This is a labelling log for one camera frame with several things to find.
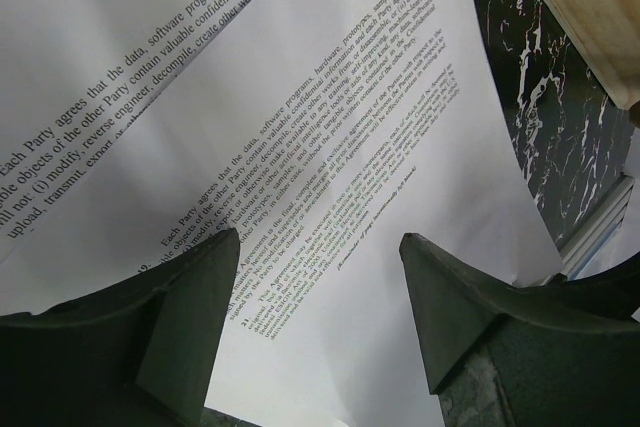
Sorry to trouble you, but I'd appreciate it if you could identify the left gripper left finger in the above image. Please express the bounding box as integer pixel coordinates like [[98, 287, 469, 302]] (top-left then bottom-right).
[[1, 229, 240, 426]]

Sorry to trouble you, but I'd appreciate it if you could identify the printed paper sheet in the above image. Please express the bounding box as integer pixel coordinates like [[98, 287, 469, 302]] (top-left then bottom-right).
[[1, 0, 562, 426], [0, 0, 321, 261]]

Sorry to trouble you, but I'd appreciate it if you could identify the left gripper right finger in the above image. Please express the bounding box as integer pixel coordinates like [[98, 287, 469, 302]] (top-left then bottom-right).
[[399, 234, 639, 426]]

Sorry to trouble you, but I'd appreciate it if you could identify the aluminium frame rail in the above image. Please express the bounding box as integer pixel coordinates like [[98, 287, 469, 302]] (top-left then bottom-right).
[[560, 176, 635, 280]]

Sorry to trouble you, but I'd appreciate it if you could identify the wooden drying rack stand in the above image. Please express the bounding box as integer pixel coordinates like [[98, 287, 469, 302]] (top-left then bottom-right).
[[544, 0, 639, 127]]

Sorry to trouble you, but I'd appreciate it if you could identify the black marble pattern mat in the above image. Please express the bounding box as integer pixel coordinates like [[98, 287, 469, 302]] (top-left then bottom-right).
[[474, 0, 633, 248]]

